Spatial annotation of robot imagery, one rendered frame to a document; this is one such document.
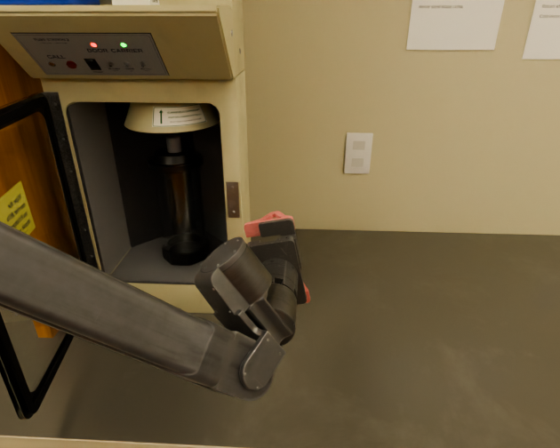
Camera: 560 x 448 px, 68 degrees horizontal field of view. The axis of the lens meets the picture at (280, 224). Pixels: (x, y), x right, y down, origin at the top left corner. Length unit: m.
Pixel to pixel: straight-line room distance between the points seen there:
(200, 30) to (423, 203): 0.86
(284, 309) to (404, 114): 0.80
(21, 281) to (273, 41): 0.89
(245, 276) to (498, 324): 0.64
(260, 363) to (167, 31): 0.43
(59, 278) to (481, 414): 0.64
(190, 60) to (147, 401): 0.53
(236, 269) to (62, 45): 0.42
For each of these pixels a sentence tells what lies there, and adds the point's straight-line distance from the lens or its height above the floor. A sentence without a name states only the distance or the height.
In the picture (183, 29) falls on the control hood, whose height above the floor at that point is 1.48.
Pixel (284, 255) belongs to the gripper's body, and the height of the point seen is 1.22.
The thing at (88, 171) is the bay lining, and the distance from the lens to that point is 0.85.
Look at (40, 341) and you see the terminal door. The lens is 0.74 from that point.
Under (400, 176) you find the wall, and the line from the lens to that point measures 1.22.
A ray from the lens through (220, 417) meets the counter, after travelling 0.72.
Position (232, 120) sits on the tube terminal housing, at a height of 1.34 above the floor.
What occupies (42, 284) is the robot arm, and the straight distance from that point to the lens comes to 0.37.
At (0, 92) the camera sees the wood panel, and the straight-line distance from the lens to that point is 0.82.
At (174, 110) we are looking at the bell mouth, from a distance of 0.77.
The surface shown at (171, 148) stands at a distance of 0.86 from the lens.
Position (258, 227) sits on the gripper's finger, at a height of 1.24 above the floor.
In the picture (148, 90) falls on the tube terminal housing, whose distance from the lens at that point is 0.74.
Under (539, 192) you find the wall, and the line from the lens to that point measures 1.38.
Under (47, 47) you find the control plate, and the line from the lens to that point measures 0.71.
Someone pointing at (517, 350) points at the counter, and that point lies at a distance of 0.93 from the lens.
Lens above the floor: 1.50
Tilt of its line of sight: 27 degrees down
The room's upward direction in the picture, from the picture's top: straight up
